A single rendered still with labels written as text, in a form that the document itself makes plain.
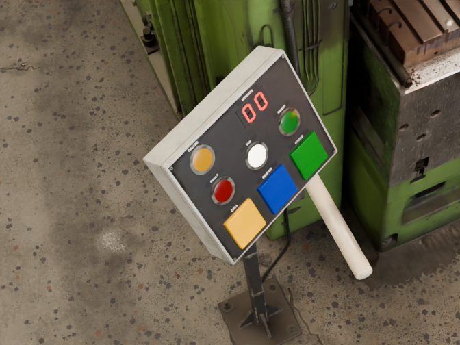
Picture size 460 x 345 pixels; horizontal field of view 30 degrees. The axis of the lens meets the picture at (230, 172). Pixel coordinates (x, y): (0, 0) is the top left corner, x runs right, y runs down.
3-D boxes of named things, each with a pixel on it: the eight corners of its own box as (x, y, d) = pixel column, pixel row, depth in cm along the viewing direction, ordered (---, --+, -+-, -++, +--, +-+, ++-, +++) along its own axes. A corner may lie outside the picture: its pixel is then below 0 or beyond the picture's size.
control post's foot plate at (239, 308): (307, 335, 262) (306, 324, 255) (241, 365, 260) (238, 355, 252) (276, 275, 273) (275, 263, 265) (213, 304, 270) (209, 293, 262)
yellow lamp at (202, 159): (218, 167, 162) (215, 155, 158) (195, 176, 161) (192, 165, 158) (211, 154, 164) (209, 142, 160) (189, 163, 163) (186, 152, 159)
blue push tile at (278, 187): (298, 189, 177) (283, 164, 172) (275, 214, 175) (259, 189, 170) (293, 187, 178) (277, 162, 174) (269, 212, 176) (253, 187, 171)
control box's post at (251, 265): (268, 321, 266) (240, 137, 172) (257, 326, 265) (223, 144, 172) (263, 311, 267) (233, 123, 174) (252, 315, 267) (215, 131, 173)
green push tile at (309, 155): (328, 157, 180) (314, 131, 175) (306, 181, 178) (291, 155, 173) (322, 155, 181) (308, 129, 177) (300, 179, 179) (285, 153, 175)
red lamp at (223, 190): (238, 197, 167) (236, 187, 163) (216, 207, 166) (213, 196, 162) (231, 185, 168) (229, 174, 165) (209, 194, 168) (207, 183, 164)
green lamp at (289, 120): (303, 129, 173) (302, 117, 169) (282, 137, 173) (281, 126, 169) (296, 117, 175) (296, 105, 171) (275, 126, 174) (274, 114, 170)
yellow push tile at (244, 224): (267, 223, 173) (250, 198, 169) (243, 249, 171) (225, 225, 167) (261, 221, 175) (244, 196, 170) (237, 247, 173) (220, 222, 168)
